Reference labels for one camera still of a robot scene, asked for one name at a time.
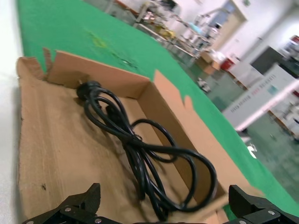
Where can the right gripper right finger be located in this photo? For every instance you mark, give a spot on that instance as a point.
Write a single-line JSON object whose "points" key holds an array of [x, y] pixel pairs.
{"points": [[257, 210]]}

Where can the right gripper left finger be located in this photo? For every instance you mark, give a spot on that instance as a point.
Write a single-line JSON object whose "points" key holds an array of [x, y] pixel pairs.
{"points": [[77, 207]]}

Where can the cardboard box with plain lid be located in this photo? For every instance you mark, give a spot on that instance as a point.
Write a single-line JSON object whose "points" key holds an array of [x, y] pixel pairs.
{"points": [[58, 140]]}

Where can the black monitor box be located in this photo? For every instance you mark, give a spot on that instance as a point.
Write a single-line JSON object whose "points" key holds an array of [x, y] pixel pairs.
{"points": [[266, 58]]}

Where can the white object on floor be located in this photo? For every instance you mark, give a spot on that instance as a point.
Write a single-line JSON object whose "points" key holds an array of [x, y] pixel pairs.
{"points": [[252, 151]]}

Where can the white equipment cabinet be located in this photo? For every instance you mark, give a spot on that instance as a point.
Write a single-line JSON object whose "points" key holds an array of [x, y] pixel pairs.
{"points": [[252, 98]]}

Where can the small wheeled floor device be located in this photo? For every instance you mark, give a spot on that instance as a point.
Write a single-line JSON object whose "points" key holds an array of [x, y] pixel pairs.
{"points": [[204, 84]]}

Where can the red container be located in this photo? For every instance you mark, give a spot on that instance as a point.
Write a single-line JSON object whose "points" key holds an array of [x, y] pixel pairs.
{"points": [[227, 63]]}

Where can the brown carton on floor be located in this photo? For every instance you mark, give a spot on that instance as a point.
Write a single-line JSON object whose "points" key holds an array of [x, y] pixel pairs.
{"points": [[209, 63]]}

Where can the green table cloth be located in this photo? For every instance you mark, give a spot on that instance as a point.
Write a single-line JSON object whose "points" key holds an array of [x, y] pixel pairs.
{"points": [[70, 28]]}

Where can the metal workbench with shelves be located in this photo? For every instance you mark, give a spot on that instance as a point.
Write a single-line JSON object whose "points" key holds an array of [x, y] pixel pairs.
{"points": [[163, 30]]}

